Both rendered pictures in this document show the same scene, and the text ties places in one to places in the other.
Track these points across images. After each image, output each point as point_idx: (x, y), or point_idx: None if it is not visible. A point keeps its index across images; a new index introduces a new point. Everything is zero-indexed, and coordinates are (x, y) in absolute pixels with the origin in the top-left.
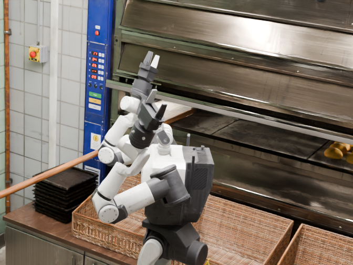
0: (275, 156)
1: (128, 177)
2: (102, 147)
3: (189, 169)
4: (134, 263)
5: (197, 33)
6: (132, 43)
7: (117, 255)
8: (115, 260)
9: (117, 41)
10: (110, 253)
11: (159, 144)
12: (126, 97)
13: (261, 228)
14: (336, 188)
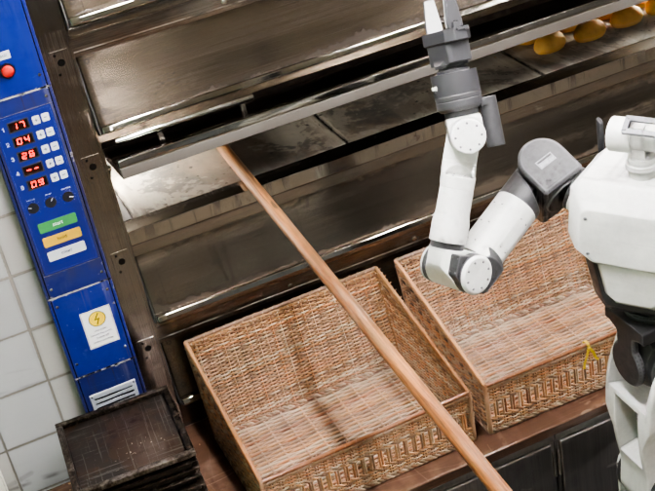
0: (503, 101)
1: (218, 343)
2: (461, 264)
3: None
4: (452, 465)
5: None
6: (108, 47)
7: (404, 481)
8: (415, 489)
9: (63, 63)
10: (387, 489)
11: (645, 161)
12: (463, 122)
13: (528, 245)
14: (612, 93)
